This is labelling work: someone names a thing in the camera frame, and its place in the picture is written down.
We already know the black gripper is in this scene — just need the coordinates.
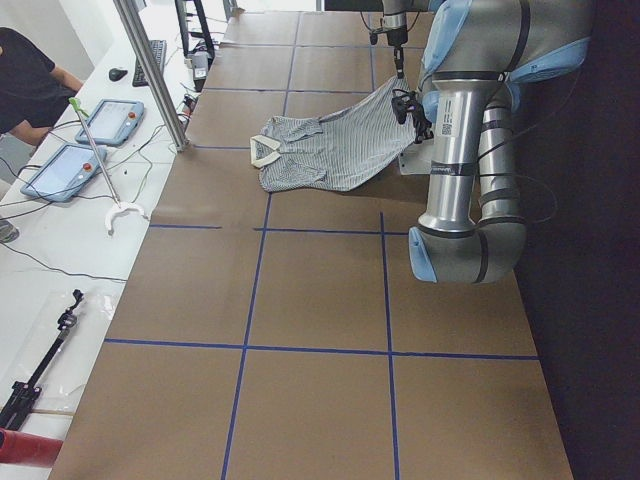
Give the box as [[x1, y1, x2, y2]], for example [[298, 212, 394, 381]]
[[391, 89, 434, 144], [387, 27, 408, 79]]

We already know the striped polo shirt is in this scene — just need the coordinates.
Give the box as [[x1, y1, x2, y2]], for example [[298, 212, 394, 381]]
[[250, 76, 414, 192]]

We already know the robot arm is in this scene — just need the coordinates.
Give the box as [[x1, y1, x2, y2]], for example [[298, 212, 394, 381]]
[[381, 0, 440, 79], [408, 1, 595, 284]]

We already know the black keyboard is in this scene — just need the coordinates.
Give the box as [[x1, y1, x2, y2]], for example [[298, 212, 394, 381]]
[[131, 39, 168, 88]]

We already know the black computer mouse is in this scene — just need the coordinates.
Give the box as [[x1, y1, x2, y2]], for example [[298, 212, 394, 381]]
[[108, 68, 128, 82]]

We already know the upper teach pendant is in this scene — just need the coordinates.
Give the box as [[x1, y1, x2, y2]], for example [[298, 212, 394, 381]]
[[69, 97, 145, 147]]

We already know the teach pendant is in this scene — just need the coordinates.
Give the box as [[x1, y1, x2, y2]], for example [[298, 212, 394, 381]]
[[69, 97, 145, 147], [20, 143, 100, 202]]

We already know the white-headed reach pole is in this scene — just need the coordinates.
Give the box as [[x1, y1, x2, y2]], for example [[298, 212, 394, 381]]
[[69, 97, 148, 236]]

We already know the lower teach pendant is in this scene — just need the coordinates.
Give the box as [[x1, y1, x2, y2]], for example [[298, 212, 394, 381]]
[[20, 143, 100, 202]]

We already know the person in black shirt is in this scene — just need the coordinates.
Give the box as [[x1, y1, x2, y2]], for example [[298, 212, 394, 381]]
[[1, 27, 83, 147]]

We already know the black tripod stick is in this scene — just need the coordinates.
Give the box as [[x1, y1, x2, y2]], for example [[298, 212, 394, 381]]
[[1, 289, 84, 431]]

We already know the red cylinder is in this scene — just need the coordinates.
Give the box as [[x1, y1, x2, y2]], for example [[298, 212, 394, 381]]
[[1, 429, 63, 468]]

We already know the white camera post base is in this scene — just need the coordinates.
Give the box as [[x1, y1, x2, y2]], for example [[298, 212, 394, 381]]
[[398, 141, 433, 176]]

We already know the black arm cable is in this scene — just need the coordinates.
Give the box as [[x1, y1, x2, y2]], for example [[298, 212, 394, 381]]
[[469, 74, 559, 226]]

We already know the aluminium frame post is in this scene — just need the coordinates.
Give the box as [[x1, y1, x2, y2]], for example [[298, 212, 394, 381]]
[[113, 0, 188, 152]]

